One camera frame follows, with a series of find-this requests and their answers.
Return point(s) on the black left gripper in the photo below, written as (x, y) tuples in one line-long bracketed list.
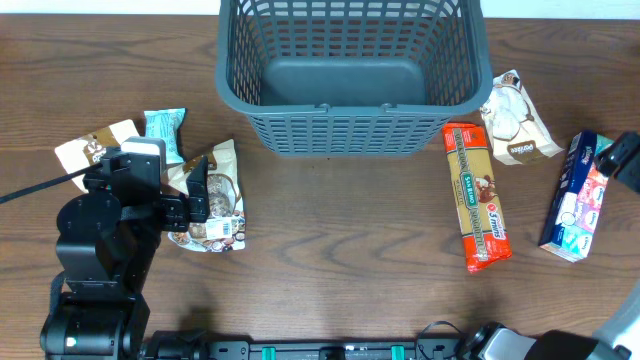
[(172, 214)]

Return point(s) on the blue tissue multipack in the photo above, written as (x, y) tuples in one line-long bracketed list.
[(570, 226)]

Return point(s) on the teal snack packet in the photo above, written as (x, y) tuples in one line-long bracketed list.
[(165, 124)]

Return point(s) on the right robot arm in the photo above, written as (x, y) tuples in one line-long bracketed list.
[(616, 339)]

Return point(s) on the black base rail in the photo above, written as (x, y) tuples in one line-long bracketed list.
[(201, 345)]

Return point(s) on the white brown snack bag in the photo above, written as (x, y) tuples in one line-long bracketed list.
[(516, 132)]

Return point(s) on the cookie bag with barcode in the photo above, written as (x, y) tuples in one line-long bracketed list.
[(225, 229)]

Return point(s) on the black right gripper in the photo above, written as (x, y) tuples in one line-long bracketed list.
[(630, 172)]

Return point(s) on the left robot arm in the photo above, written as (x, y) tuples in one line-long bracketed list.
[(108, 238)]

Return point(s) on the grey plastic basket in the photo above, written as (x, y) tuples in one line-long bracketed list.
[(352, 77)]

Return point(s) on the brown white coffee bag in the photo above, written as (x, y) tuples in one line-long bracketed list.
[(87, 150)]

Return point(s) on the orange spaghetti packet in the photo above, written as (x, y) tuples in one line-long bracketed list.
[(480, 213)]

